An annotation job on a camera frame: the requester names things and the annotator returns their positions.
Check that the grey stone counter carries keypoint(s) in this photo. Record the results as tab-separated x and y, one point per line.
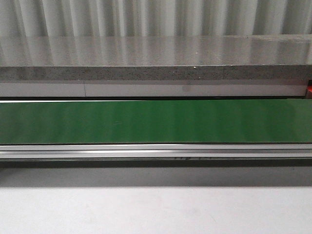
174	67

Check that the green conveyor belt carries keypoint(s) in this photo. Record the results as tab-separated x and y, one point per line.
157	121

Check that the red plastic bin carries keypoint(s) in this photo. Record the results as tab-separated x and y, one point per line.
309	90

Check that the white pleated curtain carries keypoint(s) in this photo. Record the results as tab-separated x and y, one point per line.
123	18

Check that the aluminium conveyor frame rail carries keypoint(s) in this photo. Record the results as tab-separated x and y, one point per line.
155	155

